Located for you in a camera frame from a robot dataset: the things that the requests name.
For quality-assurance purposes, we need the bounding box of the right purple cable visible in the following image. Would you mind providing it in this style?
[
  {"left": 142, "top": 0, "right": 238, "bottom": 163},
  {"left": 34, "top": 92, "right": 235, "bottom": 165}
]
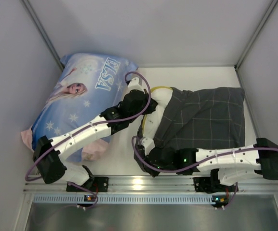
[{"left": 131, "top": 136, "right": 278, "bottom": 210}]

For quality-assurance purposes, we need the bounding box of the slotted grey cable duct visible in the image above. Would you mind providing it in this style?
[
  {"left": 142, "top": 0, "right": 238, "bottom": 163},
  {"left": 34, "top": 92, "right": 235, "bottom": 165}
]
[{"left": 34, "top": 194, "right": 230, "bottom": 205}]

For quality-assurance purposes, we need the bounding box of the aluminium mounting rail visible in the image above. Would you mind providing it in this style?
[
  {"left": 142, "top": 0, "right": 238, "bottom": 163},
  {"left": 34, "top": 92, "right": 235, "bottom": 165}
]
[{"left": 23, "top": 175, "right": 278, "bottom": 194}]

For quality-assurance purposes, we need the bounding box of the grey checked pillowcase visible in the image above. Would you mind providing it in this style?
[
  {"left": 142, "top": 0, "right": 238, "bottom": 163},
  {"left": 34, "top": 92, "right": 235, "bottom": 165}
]
[{"left": 133, "top": 87, "right": 247, "bottom": 178}]

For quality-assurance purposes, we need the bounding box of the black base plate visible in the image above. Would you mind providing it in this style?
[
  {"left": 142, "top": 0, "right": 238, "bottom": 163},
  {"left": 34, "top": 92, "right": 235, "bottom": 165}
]
[
  {"left": 66, "top": 177, "right": 109, "bottom": 193},
  {"left": 193, "top": 177, "right": 217, "bottom": 194}
]

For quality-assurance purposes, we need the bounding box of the aluminium corner post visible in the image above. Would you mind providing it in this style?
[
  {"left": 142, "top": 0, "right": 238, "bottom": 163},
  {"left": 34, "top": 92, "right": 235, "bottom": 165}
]
[
  {"left": 20, "top": 0, "right": 65, "bottom": 71},
  {"left": 235, "top": 0, "right": 278, "bottom": 70}
]

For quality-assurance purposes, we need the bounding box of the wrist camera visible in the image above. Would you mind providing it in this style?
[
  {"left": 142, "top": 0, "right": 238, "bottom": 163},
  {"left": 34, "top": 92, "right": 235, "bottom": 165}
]
[
  {"left": 128, "top": 77, "right": 144, "bottom": 92},
  {"left": 140, "top": 137, "right": 155, "bottom": 155}
]

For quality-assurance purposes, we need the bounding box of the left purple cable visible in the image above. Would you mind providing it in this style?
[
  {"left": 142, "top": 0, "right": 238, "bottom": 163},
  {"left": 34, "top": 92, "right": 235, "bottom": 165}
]
[{"left": 25, "top": 71, "right": 152, "bottom": 210}]

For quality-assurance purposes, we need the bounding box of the white pillow yellow trim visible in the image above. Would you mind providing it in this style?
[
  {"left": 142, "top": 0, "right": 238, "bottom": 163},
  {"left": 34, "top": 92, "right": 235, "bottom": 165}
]
[{"left": 142, "top": 86, "right": 173, "bottom": 139}]

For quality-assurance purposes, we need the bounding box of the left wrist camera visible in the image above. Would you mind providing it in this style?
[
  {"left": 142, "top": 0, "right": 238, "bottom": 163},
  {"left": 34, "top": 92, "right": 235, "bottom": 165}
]
[{"left": 128, "top": 77, "right": 144, "bottom": 92}]

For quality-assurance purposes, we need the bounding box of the purple cable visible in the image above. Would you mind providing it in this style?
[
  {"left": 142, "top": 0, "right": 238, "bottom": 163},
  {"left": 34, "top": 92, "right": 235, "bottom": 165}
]
[
  {"left": 25, "top": 71, "right": 152, "bottom": 210},
  {"left": 131, "top": 136, "right": 278, "bottom": 210}
]

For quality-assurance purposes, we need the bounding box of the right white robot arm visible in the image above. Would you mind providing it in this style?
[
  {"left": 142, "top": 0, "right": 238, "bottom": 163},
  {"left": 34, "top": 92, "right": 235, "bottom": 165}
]
[{"left": 134, "top": 138, "right": 278, "bottom": 193}]

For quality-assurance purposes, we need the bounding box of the right aluminium corner post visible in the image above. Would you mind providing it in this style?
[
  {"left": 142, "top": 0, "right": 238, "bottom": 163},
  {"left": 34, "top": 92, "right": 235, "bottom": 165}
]
[{"left": 235, "top": 0, "right": 278, "bottom": 70}]

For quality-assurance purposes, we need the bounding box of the left aluminium corner post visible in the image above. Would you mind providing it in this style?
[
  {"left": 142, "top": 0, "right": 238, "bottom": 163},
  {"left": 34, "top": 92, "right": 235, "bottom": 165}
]
[{"left": 20, "top": 0, "right": 65, "bottom": 71}]

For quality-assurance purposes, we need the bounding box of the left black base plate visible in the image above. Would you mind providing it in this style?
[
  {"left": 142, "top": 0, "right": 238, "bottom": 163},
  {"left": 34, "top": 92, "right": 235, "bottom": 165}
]
[{"left": 66, "top": 177, "right": 109, "bottom": 193}]

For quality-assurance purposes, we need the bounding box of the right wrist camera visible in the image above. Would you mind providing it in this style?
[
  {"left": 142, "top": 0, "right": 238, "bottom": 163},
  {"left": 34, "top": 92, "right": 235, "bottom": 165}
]
[{"left": 140, "top": 137, "right": 155, "bottom": 155}]

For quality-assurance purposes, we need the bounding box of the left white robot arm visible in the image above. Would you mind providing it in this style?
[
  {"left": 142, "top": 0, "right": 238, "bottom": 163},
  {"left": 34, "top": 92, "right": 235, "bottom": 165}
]
[{"left": 33, "top": 90, "right": 157, "bottom": 190}]

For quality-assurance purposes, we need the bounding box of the Elsa print blue pillow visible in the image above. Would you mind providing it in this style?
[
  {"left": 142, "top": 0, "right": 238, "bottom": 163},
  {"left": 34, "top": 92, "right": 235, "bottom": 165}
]
[{"left": 21, "top": 53, "right": 138, "bottom": 151}]

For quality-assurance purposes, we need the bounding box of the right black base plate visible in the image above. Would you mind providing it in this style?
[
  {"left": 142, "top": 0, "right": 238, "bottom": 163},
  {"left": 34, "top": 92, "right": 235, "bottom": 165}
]
[{"left": 193, "top": 177, "right": 217, "bottom": 194}]

